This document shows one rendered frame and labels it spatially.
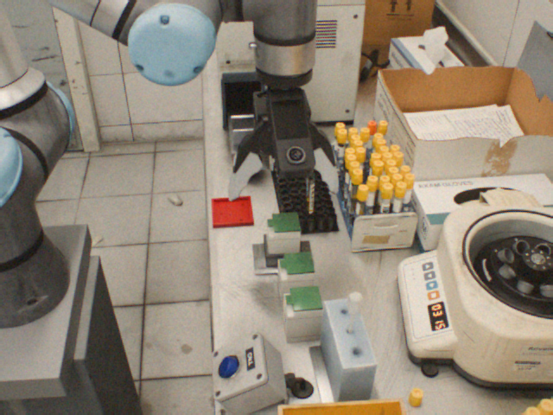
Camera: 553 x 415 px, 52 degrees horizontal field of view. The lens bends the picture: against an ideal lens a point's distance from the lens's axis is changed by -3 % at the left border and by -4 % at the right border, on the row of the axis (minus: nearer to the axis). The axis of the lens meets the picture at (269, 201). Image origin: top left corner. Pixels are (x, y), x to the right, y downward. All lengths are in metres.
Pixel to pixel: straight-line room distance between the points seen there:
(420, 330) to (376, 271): 0.15
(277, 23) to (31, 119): 0.35
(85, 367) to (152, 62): 0.46
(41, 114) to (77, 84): 1.80
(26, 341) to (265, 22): 0.50
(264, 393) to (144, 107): 2.13
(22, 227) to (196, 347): 1.21
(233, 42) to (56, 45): 1.52
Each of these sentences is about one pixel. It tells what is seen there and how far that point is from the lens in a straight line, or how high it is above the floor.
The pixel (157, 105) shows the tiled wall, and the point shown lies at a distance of 2.70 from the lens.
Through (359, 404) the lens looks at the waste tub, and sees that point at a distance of 0.65.
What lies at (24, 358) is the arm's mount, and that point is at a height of 0.92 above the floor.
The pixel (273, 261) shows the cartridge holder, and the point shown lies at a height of 0.90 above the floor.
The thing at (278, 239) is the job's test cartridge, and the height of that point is 0.94.
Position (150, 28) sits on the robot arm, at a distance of 0.54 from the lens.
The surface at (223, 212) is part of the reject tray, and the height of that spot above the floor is 0.88.
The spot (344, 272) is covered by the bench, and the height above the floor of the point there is 0.87.
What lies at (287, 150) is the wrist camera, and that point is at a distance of 0.70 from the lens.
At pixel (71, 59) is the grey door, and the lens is 2.57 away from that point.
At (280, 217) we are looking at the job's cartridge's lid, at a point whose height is 0.96.
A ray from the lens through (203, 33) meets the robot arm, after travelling 0.55.
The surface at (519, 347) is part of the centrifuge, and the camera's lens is 0.75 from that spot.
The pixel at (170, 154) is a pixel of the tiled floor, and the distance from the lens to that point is 2.69.
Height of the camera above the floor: 1.53
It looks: 40 degrees down
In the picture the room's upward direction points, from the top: straight up
